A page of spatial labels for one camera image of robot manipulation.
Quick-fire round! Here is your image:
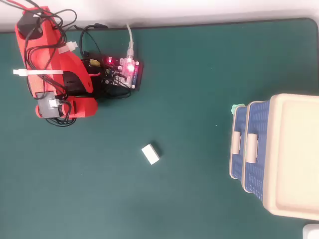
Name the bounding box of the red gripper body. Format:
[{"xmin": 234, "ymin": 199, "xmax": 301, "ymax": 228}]
[{"xmin": 62, "ymin": 96, "xmax": 98, "ymax": 119}]

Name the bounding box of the white cube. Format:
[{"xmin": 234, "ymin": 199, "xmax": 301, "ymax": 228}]
[{"xmin": 141, "ymin": 142, "xmax": 162, "ymax": 165}]

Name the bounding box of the blue wicker-pattern drawer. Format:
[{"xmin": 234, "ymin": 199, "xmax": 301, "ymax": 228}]
[
  {"xmin": 243, "ymin": 100, "xmax": 271, "ymax": 203},
  {"xmin": 229, "ymin": 106, "xmax": 248, "ymax": 180}
]

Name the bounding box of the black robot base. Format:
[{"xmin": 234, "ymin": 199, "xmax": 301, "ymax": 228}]
[{"xmin": 81, "ymin": 51, "xmax": 107, "ymax": 99}]

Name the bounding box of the motor controller circuit board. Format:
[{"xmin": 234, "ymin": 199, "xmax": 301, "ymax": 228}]
[{"xmin": 99, "ymin": 55, "xmax": 145, "ymax": 92}]

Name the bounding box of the white zip tie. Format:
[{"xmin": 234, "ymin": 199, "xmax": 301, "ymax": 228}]
[
  {"xmin": 12, "ymin": 69, "xmax": 64, "ymax": 77},
  {"xmin": 58, "ymin": 40, "xmax": 78, "ymax": 54}
]

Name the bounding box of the green table mat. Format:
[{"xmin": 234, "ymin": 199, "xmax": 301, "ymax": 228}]
[{"xmin": 0, "ymin": 17, "xmax": 319, "ymax": 239}]

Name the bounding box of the green putty blob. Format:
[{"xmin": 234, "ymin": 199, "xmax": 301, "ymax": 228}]
[{"xmin": 230, "ymin": 103, "xmax": 245, "ymax": 117}]

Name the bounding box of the white box corner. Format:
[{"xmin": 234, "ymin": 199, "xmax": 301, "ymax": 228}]
[{"xmin": 302, "ymin": 224, "xmax": 319, "ymax": 239}]

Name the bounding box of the black wire bundle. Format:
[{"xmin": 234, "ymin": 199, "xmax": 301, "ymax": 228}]
[{"xmin": 99, "ymin": 62, "xmax": 132, "ymax": 99}]

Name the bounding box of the black power cable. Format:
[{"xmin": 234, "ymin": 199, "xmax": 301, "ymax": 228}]
[{"xmin": 79, "ymin": 22, "xmax": 109, "ymax": 60}]

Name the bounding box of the black servo cable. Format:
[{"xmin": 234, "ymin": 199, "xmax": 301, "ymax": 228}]
[{"xmin": 18, "ymin": 0, "xmax": 78, "ymax": 126}]

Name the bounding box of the white USB cable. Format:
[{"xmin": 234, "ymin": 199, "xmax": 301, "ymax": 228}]
[{"xmin": 126, "ymin": 23, "xmax": 136, "ymax": 59}]

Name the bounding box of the red wire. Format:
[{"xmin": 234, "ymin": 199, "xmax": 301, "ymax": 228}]
[{"xmin": 4, "ymin": 0, "xmax": 30, "ymax": 11}]

